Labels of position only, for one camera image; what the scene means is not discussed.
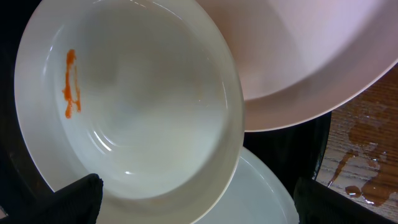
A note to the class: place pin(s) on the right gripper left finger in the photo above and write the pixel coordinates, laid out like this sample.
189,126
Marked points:
77,203

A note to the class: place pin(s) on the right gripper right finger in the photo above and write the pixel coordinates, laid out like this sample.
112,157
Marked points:
317,204

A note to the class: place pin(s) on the pale green plate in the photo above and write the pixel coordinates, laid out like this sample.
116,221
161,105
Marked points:
254,196

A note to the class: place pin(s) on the cream white plate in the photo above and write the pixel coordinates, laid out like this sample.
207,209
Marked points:
144,94

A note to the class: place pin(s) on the black round tray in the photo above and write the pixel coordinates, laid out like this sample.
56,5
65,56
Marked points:
289,153

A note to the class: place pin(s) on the pink white plate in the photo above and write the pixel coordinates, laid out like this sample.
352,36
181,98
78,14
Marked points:
300,59

